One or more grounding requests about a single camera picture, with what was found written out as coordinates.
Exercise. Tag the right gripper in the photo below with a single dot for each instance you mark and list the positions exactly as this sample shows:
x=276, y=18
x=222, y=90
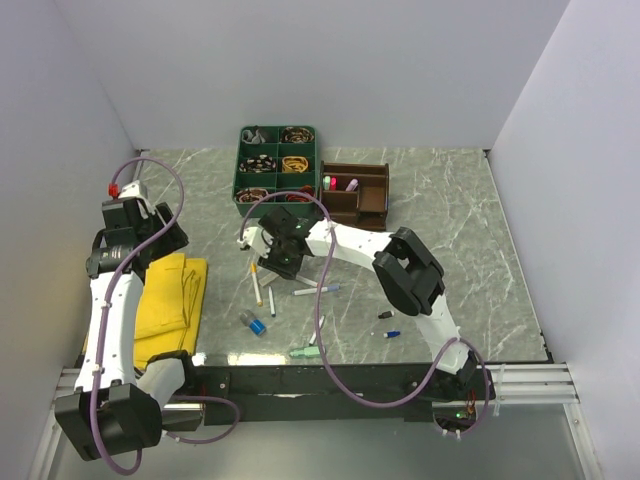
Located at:
x=270, y=262

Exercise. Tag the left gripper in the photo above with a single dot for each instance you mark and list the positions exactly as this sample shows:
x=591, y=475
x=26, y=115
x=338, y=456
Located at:
x=172, y=239

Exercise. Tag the orange capped white pen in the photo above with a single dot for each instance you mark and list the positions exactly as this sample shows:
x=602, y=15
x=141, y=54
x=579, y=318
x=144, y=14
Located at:
x=306, y=281

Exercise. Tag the blue capped white pen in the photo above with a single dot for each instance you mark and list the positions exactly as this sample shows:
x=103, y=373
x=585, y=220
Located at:
x=314, y=290

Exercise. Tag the brown wooden desk organizer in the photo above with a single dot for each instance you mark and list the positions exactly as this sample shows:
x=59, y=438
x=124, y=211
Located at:
x=364, y=208

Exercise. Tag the lilac pastel highlighter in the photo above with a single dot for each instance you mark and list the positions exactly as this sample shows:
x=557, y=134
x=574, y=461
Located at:
x=353, y=184

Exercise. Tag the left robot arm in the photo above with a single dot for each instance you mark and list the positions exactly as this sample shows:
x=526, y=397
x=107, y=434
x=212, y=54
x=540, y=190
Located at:
x=113, y=410

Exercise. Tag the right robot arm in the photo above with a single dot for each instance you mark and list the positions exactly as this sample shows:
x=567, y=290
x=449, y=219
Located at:
x=409, y=274

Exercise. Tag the small grey eraser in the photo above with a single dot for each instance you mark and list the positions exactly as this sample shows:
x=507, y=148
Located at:
x=265, y=280

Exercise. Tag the yellow capped white pen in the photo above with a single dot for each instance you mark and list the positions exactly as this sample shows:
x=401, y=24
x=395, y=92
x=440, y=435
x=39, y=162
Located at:
x=256, y=285

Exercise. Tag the short blue tipped pen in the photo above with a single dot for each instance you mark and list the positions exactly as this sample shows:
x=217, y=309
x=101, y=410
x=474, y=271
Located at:
x=272, y=305

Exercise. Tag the blue capped glue stick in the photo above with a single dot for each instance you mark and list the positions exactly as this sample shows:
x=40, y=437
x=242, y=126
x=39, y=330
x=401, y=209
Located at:
x=251, y=321

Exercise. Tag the yellow cloth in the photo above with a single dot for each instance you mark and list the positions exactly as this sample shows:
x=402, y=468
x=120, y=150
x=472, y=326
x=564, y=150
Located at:
x=150, y=315

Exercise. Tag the short mint green highlighter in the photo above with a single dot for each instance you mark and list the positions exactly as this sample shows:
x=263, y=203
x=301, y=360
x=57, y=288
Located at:
x=306, y=352

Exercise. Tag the green compartment tray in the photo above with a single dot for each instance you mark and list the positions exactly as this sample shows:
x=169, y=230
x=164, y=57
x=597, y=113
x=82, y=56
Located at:
x=274, y=165

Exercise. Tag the black base bar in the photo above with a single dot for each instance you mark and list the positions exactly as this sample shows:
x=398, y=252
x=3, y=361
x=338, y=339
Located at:
x=441, y=388

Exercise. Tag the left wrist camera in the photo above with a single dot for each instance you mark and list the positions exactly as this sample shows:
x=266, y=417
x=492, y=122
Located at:
x=135, y=189

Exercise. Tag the aluminium rail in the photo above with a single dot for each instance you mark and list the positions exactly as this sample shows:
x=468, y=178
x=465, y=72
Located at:
x=515, y=384

